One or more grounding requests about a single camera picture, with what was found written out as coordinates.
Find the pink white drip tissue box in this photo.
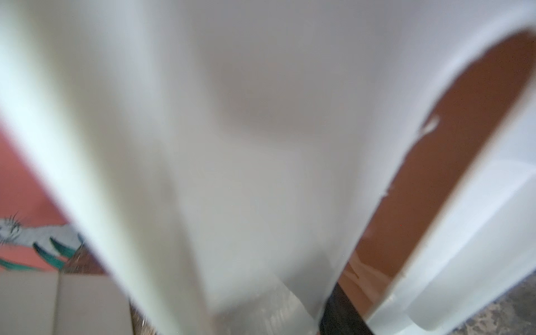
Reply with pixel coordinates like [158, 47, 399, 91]
[1, 1, 535, 334]

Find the large white box bamboo lid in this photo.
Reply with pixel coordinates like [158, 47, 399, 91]
[1, 272, 59, 335]

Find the white box yellow wood lid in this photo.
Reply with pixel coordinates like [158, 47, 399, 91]
[54, 274, 133, 335]

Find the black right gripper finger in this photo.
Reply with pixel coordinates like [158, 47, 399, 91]
[319, 284, 374, 335]

